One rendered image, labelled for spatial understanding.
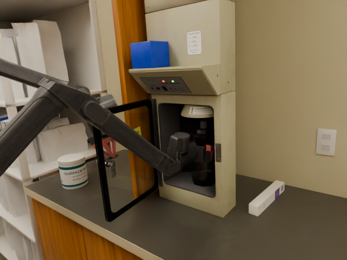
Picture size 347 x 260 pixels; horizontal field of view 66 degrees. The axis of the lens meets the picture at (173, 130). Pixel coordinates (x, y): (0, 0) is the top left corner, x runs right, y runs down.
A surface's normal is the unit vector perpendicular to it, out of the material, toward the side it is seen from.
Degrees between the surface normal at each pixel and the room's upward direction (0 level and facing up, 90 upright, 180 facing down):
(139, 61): 90
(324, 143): 90
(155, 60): 90
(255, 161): 90
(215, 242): 0
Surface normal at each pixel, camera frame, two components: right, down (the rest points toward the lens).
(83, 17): -0.61, 0.23
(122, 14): 0.79, 0.11
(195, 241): -0.06, -0.97
